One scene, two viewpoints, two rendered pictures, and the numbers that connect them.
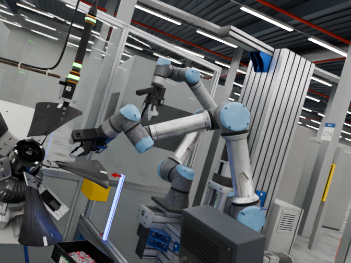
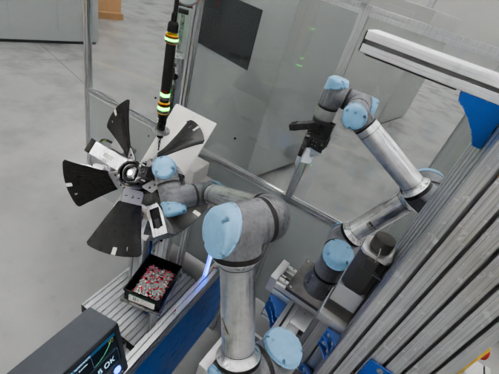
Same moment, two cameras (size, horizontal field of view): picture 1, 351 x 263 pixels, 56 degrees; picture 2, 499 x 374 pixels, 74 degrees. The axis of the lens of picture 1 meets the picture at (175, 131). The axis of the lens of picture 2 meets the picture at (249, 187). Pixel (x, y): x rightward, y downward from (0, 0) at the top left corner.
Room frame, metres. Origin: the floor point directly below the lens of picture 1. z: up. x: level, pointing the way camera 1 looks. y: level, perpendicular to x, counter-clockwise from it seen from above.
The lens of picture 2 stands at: (1.01, -0.67, 2.09)
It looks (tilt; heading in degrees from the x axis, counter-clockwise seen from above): 34 degrees down; 53
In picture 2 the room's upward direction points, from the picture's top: 18 degrees clockwise
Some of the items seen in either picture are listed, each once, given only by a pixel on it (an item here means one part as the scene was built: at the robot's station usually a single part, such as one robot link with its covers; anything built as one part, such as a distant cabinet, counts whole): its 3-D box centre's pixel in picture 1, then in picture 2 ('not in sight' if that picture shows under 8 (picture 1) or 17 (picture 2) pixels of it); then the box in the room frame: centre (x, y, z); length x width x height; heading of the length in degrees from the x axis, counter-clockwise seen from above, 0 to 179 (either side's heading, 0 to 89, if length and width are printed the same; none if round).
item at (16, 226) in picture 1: (22, 225); (144, 226); (1.35, 0.50, 0.91); 0.12 x 0.08 x 0.12; 34
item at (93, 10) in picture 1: (80, 54); (166, 81); (1.37, 0.47, 1.65); 0.04 x 0.04 x 0.46
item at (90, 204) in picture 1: (90, 206); not in sight; (1.81, 0.34, 0.92); 0.03 x 0.03 x 0.12; 34
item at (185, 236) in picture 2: not in sight; (186, 232); (1.76, 0.87, 0.41); 0.04 x 0.04 x 0.83; 34
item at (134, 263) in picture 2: not in sight; (137, 264); (1.38, 0.64, 0.45); 0.09 x 0.04 x 0.91; 124
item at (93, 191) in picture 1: (95, 189); not in sight; (1.81, 0.34, 1.02); 0.16 x 0.10 x 0.11; 34
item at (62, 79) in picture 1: (68, 89); (162, 119); (1.37, 0.48, 1.50); 0.09 x 0.07 x 0.10; 69
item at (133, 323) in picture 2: not in sight; (144, 295); (1.46, 0.69, 0.04); 0.62 x 0.46 x 0.08; 34
